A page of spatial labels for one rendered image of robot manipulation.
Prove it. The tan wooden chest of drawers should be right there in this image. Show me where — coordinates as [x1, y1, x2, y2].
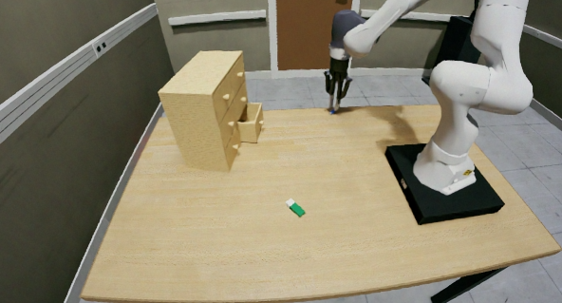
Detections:
[158, 51, 243, 173]

